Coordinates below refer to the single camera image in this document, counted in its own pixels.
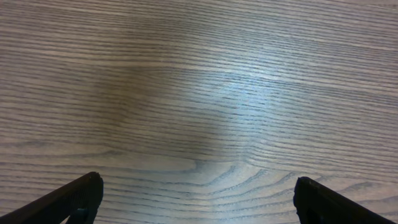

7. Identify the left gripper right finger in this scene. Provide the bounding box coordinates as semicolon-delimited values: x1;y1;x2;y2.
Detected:
293;177;395;224

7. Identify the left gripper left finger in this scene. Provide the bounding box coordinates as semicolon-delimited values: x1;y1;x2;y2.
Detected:
1;172;104;224

